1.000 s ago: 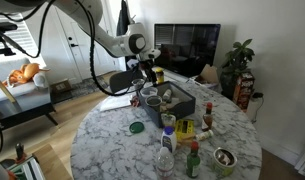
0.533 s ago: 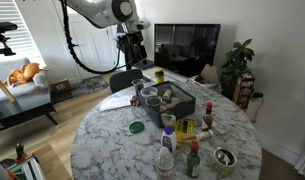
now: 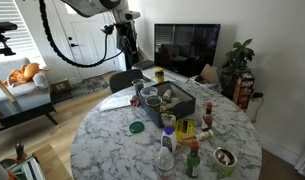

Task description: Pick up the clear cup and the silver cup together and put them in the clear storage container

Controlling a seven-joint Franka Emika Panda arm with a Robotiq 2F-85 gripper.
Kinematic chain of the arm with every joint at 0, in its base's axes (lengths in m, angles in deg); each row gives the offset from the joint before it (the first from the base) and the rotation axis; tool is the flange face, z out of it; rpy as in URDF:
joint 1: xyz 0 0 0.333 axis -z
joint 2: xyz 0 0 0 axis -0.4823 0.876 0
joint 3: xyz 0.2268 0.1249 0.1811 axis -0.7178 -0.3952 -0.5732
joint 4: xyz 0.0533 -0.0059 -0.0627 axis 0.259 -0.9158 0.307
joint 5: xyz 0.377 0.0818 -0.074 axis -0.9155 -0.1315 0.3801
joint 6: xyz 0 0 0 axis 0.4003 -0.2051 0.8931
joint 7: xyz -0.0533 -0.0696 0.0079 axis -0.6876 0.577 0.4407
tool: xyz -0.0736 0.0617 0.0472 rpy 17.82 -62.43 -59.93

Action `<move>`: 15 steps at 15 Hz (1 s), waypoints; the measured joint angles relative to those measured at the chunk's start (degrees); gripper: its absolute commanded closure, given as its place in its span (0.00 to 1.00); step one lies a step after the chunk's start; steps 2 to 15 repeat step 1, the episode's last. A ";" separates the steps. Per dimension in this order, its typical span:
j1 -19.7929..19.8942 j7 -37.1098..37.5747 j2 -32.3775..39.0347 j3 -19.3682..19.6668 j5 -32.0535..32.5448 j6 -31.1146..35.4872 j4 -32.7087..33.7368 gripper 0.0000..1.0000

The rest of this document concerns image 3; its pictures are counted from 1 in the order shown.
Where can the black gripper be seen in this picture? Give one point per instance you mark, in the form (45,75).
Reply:
(124,29)

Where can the silver metal cup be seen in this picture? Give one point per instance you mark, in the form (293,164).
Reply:
(154,101)

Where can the dark storage box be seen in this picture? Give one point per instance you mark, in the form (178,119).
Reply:
(182,108)

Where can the dark hanging jacket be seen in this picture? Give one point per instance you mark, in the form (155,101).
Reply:
(130,56)

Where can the dark grey flat device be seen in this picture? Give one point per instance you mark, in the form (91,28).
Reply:
(143,64)

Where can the dark grey chair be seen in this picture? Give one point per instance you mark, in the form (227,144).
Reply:
(123,80)

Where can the white door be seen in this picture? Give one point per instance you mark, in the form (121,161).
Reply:
(88,43)

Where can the clear drinking glass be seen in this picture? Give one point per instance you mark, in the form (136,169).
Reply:
(137,85)

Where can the jar with yellow lid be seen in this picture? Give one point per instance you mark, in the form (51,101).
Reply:
(159,76)

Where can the grey patterned rug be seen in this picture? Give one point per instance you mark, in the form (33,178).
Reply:
(92,84)

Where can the white low cabinet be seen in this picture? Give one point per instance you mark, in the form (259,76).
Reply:
(173,75)

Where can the small red wrapper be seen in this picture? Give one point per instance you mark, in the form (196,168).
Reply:
(135,101)

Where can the black flat screen television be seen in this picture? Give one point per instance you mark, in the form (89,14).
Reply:
(187,48)

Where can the white paper sheet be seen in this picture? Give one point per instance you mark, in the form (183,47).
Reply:
(115,102)

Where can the small white bottle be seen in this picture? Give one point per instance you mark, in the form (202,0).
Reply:
(167,95)

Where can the small cardboard box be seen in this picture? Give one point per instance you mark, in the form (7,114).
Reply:
(60,86)

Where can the round green lid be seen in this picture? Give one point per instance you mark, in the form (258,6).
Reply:
(137,127)

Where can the open brown cardboard box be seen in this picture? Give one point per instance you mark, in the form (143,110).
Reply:
(208,75)

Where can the small glass jar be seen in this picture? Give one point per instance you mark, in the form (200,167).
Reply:
(168,120)

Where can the yellow snack package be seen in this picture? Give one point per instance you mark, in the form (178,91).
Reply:
(184,128)

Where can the white bottle with blue cap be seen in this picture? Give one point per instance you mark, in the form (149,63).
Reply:
(168,140)

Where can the orange stuffed toy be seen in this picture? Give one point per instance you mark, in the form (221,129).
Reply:
(22,75)

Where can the brown hot sauce bottle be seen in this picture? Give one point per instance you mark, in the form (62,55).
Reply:
(207,118)

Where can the potted green plant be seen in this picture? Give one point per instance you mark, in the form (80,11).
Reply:
(237,58)

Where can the small pale lying bottle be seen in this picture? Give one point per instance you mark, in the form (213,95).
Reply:
(204,135)

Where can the grey couch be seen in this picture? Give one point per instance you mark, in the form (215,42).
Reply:
(12,91)

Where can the white window blinds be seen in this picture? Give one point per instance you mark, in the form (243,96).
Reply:
(5,10)

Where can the orange and black game box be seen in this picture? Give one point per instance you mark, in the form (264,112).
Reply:
(243,90)

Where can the black low bench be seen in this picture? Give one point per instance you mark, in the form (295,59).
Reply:
(22,115)

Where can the clear plastic water bottle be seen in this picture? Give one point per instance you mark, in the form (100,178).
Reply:
(165,165)

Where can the wooden pole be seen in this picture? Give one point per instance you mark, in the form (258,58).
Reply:
(3,87)

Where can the green bottle with red cap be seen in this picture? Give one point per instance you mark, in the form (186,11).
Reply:
(193,163)

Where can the small black bottle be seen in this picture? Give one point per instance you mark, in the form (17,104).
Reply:
(19,151)

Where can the open green tin can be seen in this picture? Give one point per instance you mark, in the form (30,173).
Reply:
(224,163)

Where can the stack of books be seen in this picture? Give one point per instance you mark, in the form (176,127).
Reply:
(27,168)

